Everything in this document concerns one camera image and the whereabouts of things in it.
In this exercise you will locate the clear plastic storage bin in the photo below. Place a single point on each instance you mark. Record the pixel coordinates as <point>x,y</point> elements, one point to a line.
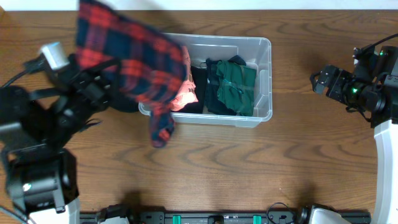
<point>255,51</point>

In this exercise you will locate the red navy plaid shirt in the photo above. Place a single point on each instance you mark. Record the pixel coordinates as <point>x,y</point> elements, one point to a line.
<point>152,67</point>

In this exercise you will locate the pink shirt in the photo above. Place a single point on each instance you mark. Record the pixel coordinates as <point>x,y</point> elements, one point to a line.
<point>186,93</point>

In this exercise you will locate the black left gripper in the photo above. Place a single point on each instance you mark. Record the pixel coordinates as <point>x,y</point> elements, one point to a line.
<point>81,91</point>

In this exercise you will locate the navy garment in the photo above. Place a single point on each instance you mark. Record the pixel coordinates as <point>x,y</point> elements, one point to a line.
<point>211,100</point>

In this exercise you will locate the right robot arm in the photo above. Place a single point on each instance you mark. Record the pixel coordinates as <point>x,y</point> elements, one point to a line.
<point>371,87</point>

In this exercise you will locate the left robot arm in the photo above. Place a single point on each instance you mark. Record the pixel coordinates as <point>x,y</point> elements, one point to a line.
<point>41,176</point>

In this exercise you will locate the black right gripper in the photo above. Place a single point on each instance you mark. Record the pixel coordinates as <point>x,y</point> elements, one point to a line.
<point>344,78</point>

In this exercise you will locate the green garment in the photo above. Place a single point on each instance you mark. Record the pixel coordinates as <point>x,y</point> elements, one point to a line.
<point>236,89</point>

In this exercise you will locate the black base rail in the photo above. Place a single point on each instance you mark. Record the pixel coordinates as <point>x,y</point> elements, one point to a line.
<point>314,213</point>

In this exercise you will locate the black hooded garment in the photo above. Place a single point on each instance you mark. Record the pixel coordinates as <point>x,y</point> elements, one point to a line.
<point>124,104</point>

